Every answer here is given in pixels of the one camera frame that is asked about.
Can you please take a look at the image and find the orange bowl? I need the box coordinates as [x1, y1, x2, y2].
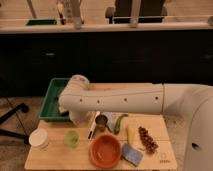
[89, 134, 121, 169]

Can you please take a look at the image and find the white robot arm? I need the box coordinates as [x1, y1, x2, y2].
[59, 75, 213, 171]

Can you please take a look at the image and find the small metal cup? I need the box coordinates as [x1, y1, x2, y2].
[95, 115, 110, 132]

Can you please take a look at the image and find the white handled knife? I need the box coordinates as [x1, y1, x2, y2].
[87, 111, 100, 140]

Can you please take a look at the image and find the green chili pepper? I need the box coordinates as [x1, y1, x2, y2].
[114, 114, 128, 135]

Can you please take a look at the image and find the green plastic cup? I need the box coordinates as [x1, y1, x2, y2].
[64, 131, 79, 147]

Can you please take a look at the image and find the bunch of red grapes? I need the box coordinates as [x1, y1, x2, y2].
[138, 127, 158, 154]

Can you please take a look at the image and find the blue sponge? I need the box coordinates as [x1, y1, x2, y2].
[122, 143, 143, 166]

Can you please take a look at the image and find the green plastic tray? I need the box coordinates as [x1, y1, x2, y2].
[39, 78, 69, 122]

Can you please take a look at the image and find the white plastic cup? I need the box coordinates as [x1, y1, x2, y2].
[29, 129, 49, 149]

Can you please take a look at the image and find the black chair in background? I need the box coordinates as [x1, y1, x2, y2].
[105, 0, 167, 24]

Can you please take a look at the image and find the black office chair base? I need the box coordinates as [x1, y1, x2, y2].
[0, 99, 29, 144]

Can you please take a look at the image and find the green tray in background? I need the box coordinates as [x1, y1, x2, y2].
[26, 19, 57, 26]

